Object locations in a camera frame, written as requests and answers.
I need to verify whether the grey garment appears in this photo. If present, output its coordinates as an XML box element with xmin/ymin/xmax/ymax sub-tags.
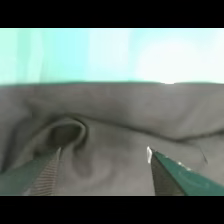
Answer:
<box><xmin>0</xmin><ymin>80</ymin><xmax>224</xmax><ymax>197</ymax></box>

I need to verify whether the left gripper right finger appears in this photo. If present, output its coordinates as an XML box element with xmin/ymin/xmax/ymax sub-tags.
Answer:
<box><xmin>146</xmin><ymin>145</ymin><xmax>224</xmax><ymax>197</ymax></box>

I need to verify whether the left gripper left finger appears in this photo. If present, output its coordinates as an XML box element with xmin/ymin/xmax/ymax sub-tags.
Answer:
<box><xmin>0</xmin><ymin>146</ymin><xmax>63</xmax><ymax>197</ymax></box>

